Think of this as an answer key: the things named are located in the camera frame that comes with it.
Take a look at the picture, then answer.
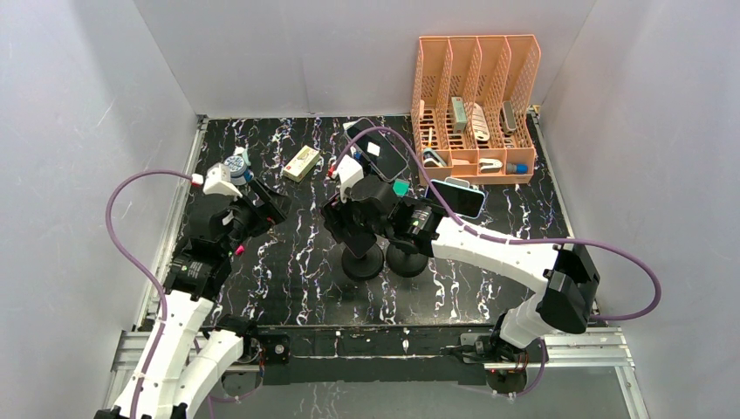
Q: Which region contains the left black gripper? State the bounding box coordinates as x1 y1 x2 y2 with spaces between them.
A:
222 178 294 255

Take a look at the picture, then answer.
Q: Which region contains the black phone stand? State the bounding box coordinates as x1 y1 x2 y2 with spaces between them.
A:
341 244 385 282
386 244 428 278

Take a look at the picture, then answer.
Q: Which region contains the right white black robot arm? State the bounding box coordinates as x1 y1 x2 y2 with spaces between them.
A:
320 175 600 363

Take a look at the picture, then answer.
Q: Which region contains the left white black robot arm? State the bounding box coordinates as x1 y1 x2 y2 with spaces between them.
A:
95 175 291 418

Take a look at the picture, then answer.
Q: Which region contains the clear-case phone on stand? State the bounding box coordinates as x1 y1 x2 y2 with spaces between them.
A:
351 131 408 182

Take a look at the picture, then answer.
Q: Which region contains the light blue phone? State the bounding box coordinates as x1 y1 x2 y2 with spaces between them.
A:
424 179 486 219

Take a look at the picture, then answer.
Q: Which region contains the blue white jar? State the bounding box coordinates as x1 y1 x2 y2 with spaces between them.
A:
223 147 254 186

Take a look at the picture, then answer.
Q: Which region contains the cream box with red label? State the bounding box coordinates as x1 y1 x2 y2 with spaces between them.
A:
282 146 320 182

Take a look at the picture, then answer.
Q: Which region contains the teal white eraser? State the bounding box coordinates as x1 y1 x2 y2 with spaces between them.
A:
393 179 411 197

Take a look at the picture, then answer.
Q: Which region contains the white tape dispenser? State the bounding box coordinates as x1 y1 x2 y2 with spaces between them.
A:
478 158 504 174

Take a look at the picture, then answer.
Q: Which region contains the grey stapler in organizer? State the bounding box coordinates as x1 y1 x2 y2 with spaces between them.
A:
450 96 468 134

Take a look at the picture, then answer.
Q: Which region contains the white ribbed item in organizer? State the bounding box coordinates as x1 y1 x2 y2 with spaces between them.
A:
470 103 490 144

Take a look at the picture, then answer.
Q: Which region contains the orange file organizer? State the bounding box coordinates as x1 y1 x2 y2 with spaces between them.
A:
411 34 541 185

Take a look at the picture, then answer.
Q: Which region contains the blue capped tube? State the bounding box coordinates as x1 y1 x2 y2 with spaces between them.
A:
506 163 529 175

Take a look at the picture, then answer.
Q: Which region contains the grey item in organizer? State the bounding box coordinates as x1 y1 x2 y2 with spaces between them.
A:
500 100 517 136

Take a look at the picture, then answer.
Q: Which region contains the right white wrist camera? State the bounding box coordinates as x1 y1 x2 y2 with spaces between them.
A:
333 155 364 203

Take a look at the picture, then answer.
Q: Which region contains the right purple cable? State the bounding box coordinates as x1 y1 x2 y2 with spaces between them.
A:
326 126 663 323

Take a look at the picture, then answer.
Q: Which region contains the purple cable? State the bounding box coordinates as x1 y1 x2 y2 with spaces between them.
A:
105 168 203 419
326 126 663 323

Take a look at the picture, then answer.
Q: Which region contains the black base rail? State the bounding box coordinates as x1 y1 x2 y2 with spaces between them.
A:
219 323 585 400

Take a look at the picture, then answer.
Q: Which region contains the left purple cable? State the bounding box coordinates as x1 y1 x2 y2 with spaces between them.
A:
105 168 203 419

